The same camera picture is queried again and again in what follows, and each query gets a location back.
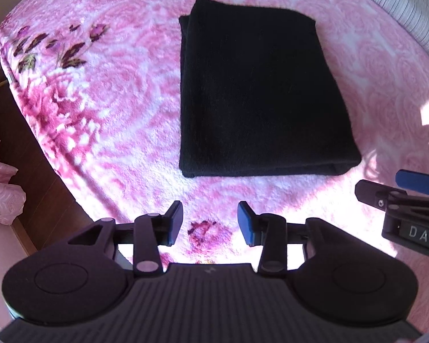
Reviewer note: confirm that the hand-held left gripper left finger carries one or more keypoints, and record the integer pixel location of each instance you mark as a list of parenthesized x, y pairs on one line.
[(171, 225)]

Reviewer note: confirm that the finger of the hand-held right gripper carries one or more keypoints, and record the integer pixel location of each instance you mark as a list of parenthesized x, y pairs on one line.
[(370, 191), (414, 182)]

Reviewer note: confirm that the black knit garment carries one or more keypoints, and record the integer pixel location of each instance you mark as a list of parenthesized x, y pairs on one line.
[(257, 96)]

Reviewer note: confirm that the white striped quilt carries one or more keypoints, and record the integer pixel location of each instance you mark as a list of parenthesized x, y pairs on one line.
[(407, 3)]

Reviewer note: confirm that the pink embossed cloth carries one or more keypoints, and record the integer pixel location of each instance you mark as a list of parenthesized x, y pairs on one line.
[(1, 193)]

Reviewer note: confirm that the pink floral blanket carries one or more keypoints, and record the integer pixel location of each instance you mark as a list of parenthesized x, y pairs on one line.
[(128, 121)]

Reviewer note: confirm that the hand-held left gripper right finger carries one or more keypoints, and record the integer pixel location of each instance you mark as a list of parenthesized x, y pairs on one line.
[(246, 225)]

